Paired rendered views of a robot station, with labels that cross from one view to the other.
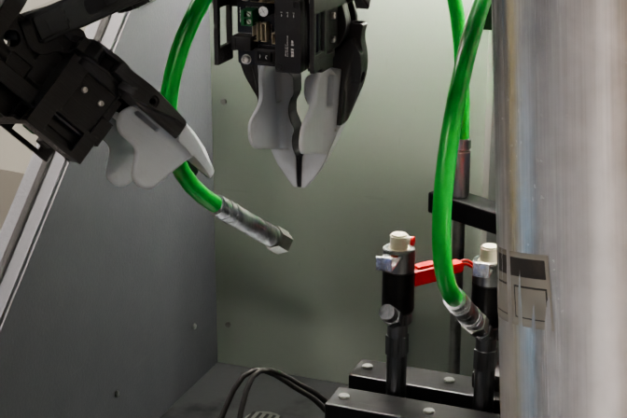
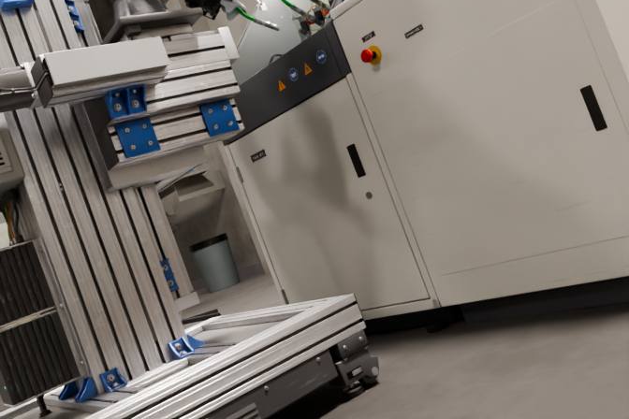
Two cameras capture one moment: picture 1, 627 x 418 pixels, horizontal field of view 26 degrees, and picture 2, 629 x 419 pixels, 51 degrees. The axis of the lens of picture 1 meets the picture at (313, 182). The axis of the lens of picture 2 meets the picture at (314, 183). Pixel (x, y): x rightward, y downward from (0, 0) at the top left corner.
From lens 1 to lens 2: 1.78 m
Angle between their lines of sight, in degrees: 33
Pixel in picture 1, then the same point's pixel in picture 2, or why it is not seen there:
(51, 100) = not seen: outside the picture
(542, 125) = not seen: outside the picture
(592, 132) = not seen: outside the picture
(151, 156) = (228, 7)
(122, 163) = (229, 16)
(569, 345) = not seen: outside the picture
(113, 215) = (265, 57)
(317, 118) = not seen: outside the picture
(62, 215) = (244, 52)
